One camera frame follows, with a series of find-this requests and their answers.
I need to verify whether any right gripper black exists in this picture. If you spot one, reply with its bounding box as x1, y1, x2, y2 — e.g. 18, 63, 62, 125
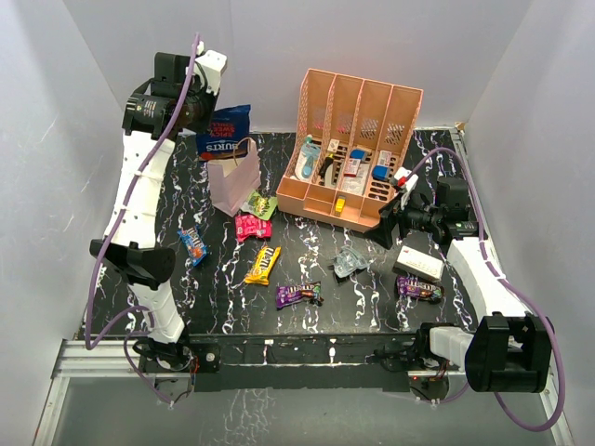
364, 190, 443, 249

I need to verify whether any blue Burts chips bag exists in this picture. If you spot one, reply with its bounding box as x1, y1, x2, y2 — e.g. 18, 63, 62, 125
196, 104, 251, 161

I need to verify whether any clear silver snack wrapper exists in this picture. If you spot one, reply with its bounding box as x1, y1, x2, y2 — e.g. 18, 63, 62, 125
330, 245, 372, 282

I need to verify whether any pale pink paper bag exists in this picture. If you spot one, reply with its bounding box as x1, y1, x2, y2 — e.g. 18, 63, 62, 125
206, 137, 260, 216

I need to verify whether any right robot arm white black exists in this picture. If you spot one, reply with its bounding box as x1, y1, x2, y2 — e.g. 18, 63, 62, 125
365, 169, 552, 393

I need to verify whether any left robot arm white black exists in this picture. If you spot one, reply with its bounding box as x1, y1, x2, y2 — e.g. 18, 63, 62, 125
89, 48, 228, 371

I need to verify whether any white rectangular box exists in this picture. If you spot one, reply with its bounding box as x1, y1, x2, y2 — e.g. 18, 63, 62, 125
394, 245, 444, 282

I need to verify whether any white plastic packet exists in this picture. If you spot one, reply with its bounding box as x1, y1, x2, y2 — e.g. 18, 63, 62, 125
339, 177, 366, 195

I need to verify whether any small yellow box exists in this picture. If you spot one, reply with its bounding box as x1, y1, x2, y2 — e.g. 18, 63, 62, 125
335, 196, 346, 216

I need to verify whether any blue white item pack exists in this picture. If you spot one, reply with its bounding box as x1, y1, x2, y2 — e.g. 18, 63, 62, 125
372, 151, 392, 182

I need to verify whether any purple M&M's packet right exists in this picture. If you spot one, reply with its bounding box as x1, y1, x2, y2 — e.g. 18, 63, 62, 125
395, 275, 444, 304

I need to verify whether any purple m&m's packet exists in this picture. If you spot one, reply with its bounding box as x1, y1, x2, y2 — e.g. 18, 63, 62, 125
275, 281, 324, 310
395, 275, 444, 304

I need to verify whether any black yellow utility knife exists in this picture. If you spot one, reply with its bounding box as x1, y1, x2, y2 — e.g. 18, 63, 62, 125
319, 152, 336, 188

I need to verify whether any orange desk file organizer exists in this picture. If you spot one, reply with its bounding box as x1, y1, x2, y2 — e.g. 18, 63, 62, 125
276, 69, 423, 232

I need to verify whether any light blue tape dispenser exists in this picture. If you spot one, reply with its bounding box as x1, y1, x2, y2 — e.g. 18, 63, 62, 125
295, 134, 321, 181

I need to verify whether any green candy packet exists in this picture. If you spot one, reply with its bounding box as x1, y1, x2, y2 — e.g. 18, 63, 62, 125
240, 190, 278, 220

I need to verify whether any yellow M&M's packet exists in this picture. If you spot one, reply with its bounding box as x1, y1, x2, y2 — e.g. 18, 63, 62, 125
244, 246, 281, 286

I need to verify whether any purple M&M's packet centre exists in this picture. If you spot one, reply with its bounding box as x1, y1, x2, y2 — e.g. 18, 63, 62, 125
275, 281, 324, 310

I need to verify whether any pink candy packet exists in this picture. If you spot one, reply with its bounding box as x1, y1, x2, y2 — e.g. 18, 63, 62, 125
234, 214, 272, 242

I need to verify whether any blue M&M's packet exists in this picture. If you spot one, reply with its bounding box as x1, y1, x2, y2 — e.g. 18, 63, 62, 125
178, 226, 208, 267

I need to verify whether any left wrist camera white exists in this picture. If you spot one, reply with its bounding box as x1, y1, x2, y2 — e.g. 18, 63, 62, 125
194, 40, 228, 97

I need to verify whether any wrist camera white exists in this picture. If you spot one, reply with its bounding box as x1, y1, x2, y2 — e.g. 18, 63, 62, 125
194, 40, 228, 97
390, 167, 418, 210

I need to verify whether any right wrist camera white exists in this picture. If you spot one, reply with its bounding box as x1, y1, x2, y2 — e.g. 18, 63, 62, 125
390, 167, 418, 210

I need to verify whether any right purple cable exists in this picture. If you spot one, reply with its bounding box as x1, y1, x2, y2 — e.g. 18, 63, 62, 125
406, 147, 566, 433

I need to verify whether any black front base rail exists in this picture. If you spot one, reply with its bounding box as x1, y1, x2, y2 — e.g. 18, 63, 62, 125
190, 333, 438, 392

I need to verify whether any aluminium frame rail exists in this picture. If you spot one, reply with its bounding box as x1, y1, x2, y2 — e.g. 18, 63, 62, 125
34, 335, 574, 445

